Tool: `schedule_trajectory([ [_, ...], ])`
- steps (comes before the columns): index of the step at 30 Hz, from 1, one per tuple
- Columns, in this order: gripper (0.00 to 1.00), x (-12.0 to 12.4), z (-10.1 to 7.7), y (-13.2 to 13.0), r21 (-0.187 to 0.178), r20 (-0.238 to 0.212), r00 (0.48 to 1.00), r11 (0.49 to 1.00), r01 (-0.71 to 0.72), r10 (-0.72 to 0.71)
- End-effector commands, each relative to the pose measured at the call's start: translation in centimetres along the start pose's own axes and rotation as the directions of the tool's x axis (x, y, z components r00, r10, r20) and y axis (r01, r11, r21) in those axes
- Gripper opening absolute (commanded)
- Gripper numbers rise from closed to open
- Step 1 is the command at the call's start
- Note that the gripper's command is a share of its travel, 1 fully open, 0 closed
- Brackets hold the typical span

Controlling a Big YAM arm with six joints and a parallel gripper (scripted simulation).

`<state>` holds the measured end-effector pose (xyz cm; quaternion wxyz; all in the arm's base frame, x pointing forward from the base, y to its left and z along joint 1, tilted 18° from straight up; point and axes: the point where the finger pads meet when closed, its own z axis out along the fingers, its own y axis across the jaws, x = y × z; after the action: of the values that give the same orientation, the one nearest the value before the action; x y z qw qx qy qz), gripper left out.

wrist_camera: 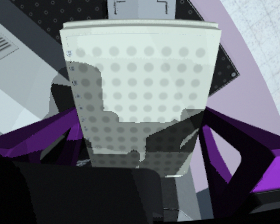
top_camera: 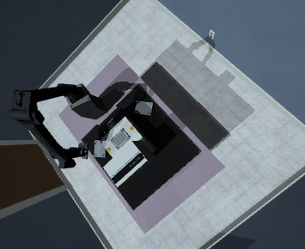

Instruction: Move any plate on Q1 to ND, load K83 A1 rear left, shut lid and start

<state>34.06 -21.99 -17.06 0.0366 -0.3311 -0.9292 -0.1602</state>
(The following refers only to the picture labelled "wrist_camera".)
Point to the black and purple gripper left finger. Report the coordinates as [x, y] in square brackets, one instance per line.
[26, 143]

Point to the black flat base plate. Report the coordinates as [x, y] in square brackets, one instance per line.
[51, 14]

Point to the white multi-well plate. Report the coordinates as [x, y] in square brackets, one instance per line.
[140, 87]

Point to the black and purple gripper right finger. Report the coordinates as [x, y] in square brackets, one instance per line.
[258, 171]

